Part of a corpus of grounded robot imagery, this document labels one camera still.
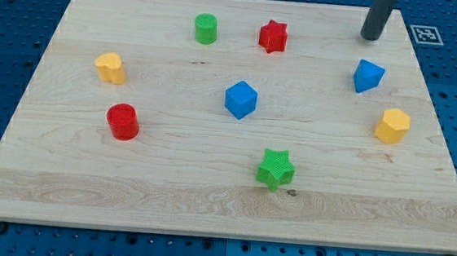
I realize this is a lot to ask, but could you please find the green star block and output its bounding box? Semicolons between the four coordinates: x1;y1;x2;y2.
256;148;296;192

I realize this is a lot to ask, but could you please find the red cylinder block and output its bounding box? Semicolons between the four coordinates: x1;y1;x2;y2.
106;104;139;141

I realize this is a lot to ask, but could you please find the blue triangular prism block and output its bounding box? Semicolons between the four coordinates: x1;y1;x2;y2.
353;60;386;94

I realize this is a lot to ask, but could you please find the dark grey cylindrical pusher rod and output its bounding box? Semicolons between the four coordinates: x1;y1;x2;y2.
360;0;397;42

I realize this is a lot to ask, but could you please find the blue cube block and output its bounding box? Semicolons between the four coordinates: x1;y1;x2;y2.
225;81;258;120

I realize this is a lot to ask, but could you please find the yellow hexagon block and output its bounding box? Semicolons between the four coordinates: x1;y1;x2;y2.
374;108;411;144

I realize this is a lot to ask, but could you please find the green cylinder block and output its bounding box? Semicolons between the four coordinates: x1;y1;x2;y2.
195;13;218;45

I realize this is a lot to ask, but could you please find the yellow heart block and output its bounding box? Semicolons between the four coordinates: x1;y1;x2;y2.
94;52;127;85

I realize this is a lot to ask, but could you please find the white fiducial marker tag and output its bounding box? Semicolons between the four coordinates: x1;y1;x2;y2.
411;24;443;46

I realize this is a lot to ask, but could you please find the light wooden board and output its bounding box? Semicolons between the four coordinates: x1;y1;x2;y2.
0;0;457;254

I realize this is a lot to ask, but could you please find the red star block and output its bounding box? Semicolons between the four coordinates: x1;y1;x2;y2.
258;20;288;54

